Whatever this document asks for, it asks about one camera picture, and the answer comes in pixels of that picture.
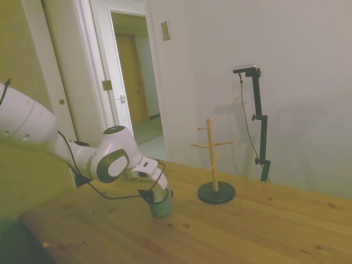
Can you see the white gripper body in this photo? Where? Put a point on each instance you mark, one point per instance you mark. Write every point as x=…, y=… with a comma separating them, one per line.
x=162, y=180

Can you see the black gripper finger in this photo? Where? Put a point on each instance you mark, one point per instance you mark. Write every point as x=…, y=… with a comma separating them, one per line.
x=147, y=195

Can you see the blue mug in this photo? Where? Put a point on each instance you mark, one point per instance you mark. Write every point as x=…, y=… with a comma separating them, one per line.
x=160, y=209

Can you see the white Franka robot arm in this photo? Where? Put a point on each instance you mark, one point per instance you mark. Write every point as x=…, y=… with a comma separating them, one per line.
x=27, y=121

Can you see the wooden mug tree black base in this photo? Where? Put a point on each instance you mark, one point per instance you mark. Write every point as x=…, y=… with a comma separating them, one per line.
x=216, y=193

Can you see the small black box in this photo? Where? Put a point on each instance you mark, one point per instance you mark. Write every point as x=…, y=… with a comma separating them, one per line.
x=81, y=182

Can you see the door latch plate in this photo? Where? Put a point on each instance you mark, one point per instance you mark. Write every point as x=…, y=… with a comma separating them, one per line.
x=122, y=98

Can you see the brown wooden door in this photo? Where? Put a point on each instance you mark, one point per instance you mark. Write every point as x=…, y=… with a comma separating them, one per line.
x=129, y=79

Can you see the brass door hinge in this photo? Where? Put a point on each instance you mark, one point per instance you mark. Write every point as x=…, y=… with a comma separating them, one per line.
x=106, y=85

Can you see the white open door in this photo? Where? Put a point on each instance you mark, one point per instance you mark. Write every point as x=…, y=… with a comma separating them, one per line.
x=71, y=55

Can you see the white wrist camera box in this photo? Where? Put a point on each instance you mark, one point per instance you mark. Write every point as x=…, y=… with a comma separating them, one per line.
x=144, y=166

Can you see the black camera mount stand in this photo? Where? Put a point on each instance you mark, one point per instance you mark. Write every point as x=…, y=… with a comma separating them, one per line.
x=244, y=115

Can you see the black jointed camera stand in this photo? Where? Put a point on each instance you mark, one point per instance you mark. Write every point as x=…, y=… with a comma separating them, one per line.
x=262, y=132

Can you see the grey camera on stand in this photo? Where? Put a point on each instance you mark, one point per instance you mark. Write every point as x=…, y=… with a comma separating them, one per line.
x=246, y=68

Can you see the metal wall switch plate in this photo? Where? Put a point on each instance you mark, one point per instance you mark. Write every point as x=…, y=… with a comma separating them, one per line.
x=165, y=31

